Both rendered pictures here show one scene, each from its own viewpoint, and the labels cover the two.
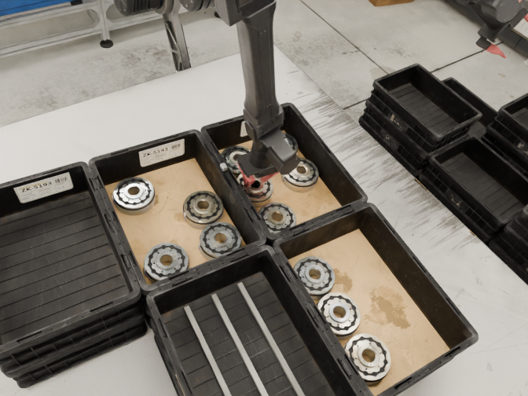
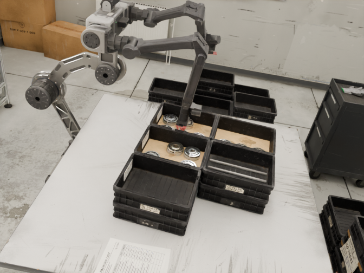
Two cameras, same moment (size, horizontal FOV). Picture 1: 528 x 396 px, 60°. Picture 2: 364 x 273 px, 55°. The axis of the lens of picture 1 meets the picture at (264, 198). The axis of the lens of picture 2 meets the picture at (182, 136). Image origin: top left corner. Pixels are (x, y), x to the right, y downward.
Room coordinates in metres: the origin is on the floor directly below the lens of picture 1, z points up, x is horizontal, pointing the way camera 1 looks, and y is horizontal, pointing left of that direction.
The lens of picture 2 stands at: (-0.57, 1.31, 2.18)
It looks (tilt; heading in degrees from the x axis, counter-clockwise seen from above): 36 degrees down; 316
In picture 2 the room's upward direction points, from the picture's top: 9 degrees clockwise
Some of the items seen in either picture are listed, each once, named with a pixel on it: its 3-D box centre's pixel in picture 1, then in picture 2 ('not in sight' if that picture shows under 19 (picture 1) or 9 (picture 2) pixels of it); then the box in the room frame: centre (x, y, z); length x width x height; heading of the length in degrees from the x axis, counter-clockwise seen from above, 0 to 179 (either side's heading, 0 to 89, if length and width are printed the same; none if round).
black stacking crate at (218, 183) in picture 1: (175, 214); (172, 153); (0.63, 0.21, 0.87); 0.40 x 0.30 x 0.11; 38
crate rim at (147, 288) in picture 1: (174, 202); (173, 146); (0.63, 0.21, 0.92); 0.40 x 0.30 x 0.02; 38
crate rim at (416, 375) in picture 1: (370, 291); (244, 135); (0.51, -0.27, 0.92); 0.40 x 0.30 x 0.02; 38
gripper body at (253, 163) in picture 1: (262, 155); (183, 117); (0.78, 0.03, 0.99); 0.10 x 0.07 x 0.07; 128
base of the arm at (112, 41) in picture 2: not in sight; (114, 41); (1.00, 0.40, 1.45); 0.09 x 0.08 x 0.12; 134
